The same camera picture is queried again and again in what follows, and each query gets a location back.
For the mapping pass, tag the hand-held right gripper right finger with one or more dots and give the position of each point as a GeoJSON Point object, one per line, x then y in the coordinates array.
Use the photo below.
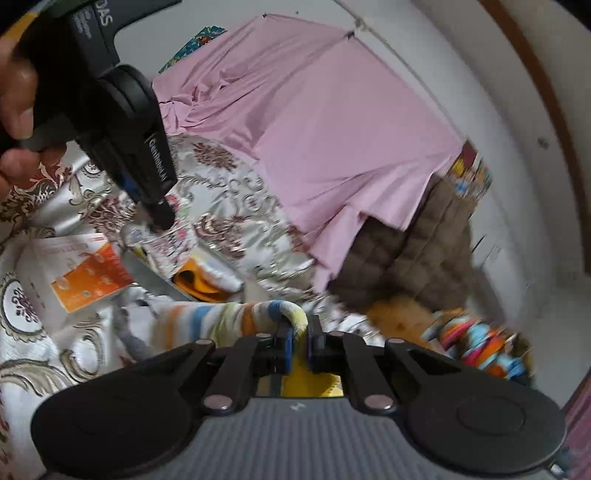
{"type": "Point", "coordinates": [315, 346]}

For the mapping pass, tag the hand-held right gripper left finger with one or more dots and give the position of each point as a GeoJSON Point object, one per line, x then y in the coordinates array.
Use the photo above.
{"type": "Point", "coordinates": [286, 347]}

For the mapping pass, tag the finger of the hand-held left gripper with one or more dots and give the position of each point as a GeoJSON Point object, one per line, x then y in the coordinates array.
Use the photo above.
{"type": "Point", "coordinates": [159, 217]}

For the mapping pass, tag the white blue plastic packet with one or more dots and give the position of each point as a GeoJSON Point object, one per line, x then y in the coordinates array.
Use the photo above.
{"type": "Point", "coordinates": [171, 242]}

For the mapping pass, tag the striped knit garment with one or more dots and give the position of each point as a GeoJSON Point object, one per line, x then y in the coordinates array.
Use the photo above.
{"type": "Point", "coordinates": [231, 323]}

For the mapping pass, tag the person's left hand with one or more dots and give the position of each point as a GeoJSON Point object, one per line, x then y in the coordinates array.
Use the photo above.
{"type": "Point", "coordinates": [14, 97]}

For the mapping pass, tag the floral bedspread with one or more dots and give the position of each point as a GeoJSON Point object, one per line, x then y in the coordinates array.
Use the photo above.
{"type": "Point", "coordinates": [221, 203]}

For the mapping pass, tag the orange white packet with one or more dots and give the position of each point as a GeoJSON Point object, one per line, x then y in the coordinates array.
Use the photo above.
{"type": "Point", "coordinates": [92, 277]}

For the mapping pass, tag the teal patterned cloth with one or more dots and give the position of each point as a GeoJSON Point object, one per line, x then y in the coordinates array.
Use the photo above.
{"type": "Point", "coordinates": [203, 44]}

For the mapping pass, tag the grey cloth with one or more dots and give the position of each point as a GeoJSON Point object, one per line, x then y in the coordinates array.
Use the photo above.
{"type": "Point", "coordinates": [131, 344]}

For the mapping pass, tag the brown quilted blanket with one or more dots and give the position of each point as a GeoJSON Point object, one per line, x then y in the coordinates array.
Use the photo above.
{"type": "Point", "coordinates": [415, 263]}

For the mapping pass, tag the colourful striped cloth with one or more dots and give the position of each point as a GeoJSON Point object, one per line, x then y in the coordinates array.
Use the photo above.
{"type": "Point", "coordinates": [480, 347]}

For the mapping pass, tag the pink cloth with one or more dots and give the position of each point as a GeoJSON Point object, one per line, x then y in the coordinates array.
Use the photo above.
{"type": "Point", "coordinates": [323, 138]}

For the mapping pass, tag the colourful printed cloth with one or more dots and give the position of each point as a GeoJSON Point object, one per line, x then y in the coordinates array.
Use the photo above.
{"type": "Point", "coordinates": [471, 173]}

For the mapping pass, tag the pink curtain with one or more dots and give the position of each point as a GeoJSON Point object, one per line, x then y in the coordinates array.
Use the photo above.
{"type": "Point", "coordinates": [579, 429]}

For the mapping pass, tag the brown wooden door frame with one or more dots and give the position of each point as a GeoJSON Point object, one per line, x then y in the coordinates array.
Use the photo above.
{"type": "Point", "coordinates": [549, 101]}

